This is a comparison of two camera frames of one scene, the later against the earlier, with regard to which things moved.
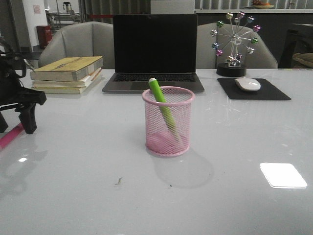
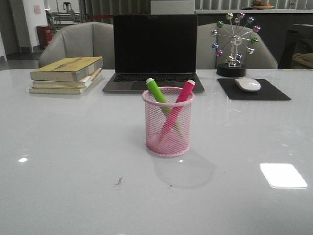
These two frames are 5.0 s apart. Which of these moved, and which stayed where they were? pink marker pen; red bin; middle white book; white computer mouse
Moved: pink marker pen
Stayed: white computer mouse; red bin; middle white book
